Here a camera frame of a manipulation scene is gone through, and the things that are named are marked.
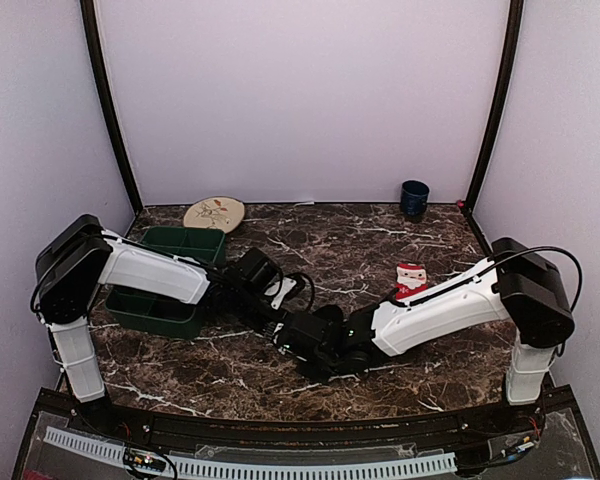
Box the green plastic divider tray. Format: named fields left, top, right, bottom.
left=104, top=226, right=227, bottom=341

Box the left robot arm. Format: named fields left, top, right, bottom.
left=29, top=214, right=297, bottom=436

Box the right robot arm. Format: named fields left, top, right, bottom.
left=266, top=237, right=577, bottom=434

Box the beige decorated plate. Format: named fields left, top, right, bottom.
left=183, top=196, right=245, bottom=234

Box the red Santa Christmas sock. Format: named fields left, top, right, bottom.
left=395, top=263, right=428, bottom=302

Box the dark blue mug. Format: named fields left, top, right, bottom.
left=400, top=180, right=430, bottom=223

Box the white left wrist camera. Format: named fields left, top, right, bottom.
left=264, top=277, right=297, bottom=310

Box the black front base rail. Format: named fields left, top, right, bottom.
left=47, top=381, right=557, bottom=451

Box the white slotted cable duct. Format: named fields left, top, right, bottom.
left=43, top=427, right=457, bottom=479

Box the left black frame post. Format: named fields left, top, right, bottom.
left=79, top=0, right=144, bottom=214

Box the black frame post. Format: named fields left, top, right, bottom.
left=79, top=0, right=144, bottom=214
left=464, top=0, right=525, bottom=212

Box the right black frame post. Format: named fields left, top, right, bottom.
left=464, top=0, right=525, bottom=212

